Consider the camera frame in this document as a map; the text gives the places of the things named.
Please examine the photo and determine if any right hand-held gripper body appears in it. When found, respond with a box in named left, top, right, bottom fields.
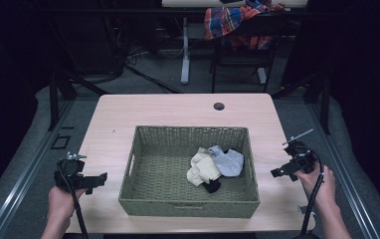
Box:
left=282, top=128, right=319, bottom=182

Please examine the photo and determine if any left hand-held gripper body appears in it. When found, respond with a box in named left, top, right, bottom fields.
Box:
left=54, top=151, right=91, bottom=195

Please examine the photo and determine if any light blue sock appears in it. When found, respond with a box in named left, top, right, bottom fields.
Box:
left=207, top=144, right=246, bottom=178

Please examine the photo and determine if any green woven basket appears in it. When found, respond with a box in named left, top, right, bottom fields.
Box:
left=117, top=124, right=262, bottom=220

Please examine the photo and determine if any black sock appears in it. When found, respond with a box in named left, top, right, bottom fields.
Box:
left=201, top=178, right=223, bottom=194

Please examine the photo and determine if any cream sock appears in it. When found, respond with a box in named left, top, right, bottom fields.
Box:
left=186, top=147, right=223, bottom=187

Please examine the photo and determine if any person's right hand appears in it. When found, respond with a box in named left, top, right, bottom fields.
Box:
left=292, top=163, right=337, bottom=211

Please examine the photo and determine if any person's left hand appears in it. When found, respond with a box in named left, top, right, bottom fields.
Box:
left=47, top=185, right=89, bottom=231

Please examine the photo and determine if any black metal stand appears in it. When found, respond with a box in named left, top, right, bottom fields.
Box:
left=271, top=71, right=332, bottom=135
left=46, top=66, right=110, bottom=131

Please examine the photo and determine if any black chair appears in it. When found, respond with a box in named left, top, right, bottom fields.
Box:
left=210, top=13, right=286, bottom=95

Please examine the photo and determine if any white desk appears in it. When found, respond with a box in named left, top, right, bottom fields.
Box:
left=160, top=0, right=309, bottom=86

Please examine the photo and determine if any plaid cloth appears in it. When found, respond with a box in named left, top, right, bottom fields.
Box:
left=203, top=0, right=285, bottom=52

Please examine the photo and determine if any aluminium rail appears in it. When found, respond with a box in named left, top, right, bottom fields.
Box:
left=306, top=101, right=380, bottom=239
left=0, top=99, right=77, bottom=239

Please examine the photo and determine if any black floor cable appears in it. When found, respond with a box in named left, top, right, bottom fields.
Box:
left=123, top=64, right=183, bottom=95

